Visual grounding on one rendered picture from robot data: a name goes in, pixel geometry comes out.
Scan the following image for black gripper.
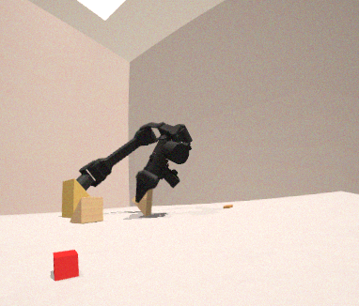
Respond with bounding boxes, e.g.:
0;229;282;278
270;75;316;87
135;152;168;203

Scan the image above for red block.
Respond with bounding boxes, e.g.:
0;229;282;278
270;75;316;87
53;250;79;281

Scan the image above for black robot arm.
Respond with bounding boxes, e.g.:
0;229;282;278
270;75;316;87
76;122;193;191

